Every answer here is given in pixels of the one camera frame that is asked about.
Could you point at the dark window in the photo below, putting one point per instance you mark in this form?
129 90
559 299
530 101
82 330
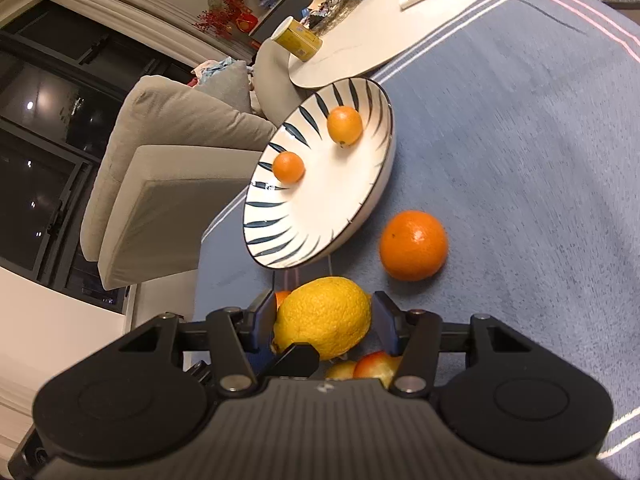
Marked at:
60 110

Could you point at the yellow lemon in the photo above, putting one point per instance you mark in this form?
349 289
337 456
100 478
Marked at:
320 317

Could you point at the blue blanket with white stripes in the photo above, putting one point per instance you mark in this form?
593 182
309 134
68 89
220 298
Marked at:
525 160

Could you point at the small orange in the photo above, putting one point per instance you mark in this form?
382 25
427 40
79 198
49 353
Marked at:
345 125
288 166

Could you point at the white plate with blue stripes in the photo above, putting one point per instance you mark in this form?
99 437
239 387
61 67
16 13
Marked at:
325 185

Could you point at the red berry decoration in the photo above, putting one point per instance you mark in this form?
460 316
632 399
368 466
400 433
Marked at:
225 5

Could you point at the white curtain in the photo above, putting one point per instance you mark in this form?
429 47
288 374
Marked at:
150 5

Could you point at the red yellow plum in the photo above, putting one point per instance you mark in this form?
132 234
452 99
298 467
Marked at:
375 366
341 371

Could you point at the yellow can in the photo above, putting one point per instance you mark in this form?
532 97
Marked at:
300 42

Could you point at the medium orange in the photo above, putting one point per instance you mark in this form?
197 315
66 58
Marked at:
281 299

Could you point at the large orange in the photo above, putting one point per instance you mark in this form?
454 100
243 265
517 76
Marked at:
412 245

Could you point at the tray of wrapped snacks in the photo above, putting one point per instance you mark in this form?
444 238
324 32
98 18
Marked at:
322 10

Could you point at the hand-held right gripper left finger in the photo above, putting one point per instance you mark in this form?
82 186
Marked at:
262 321

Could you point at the dark tv cabinet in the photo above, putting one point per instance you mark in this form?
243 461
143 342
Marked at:
290 0

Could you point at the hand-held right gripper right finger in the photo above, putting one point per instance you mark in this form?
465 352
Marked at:
385 321

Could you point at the beige sofa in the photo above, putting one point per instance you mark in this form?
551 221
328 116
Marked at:
165 170

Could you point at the round white table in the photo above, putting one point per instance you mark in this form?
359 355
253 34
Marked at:
375 35

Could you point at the grey pillow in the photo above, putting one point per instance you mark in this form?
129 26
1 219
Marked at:
225 87

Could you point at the colourful cloth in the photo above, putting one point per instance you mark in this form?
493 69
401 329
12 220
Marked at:
210 69

